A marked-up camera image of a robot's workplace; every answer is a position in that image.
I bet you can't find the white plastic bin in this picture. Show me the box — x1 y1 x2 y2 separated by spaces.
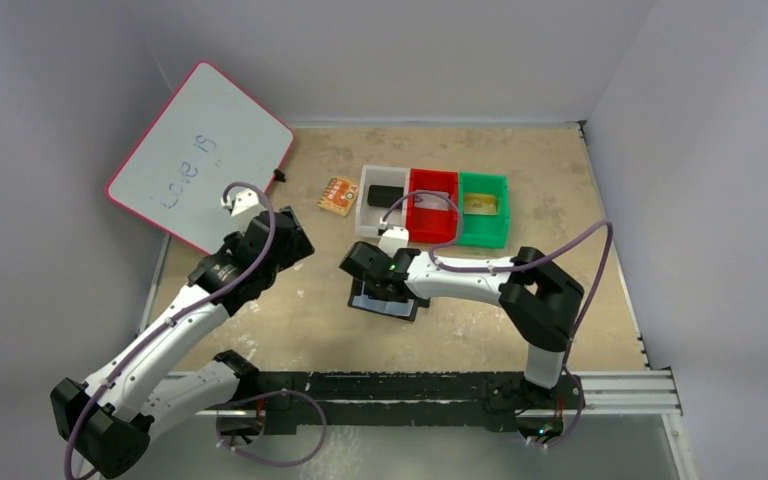
355 165 410 238

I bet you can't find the clear card in red bin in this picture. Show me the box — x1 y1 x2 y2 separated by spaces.
414 191 450 212

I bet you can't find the pink framed whiteboard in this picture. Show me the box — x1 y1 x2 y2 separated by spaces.
106 62 294 253

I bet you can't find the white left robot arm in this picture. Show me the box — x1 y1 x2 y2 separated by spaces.
50 205 314 479

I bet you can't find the gold card in green bin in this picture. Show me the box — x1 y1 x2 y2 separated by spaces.
463 192 498 216

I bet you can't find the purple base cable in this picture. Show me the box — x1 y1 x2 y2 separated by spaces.
523 367 589 452
214 388 329 469

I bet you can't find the black object in white bin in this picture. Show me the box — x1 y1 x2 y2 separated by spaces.
365 184 404 209

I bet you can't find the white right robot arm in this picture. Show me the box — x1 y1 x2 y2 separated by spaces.
340 241 584 407

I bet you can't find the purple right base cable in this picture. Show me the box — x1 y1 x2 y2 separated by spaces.
523 367 589 452

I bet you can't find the red plastic bin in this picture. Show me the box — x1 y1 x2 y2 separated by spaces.
405 168 459 244

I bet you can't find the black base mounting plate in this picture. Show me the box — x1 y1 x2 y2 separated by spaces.
193 349 587 440

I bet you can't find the orange card pack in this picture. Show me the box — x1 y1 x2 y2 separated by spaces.
317 177 360 217

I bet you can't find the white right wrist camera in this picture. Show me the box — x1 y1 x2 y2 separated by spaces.
378 226 409 257

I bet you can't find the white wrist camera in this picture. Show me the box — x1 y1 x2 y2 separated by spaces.
378 226 409 257
230 188 263 223

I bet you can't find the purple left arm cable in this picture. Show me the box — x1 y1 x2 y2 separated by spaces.
63 182 278 480

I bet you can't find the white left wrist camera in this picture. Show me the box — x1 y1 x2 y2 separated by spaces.
230 188 263 223

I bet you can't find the green plastic bin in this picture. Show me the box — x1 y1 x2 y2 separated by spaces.
457 172 510 249

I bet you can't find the aluminium rail frame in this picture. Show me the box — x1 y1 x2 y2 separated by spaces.
165 371 681 448

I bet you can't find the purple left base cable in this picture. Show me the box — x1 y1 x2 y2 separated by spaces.
214 388 329 469

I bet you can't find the black leather card holder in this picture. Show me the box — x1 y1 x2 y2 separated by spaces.
347 280 431 322

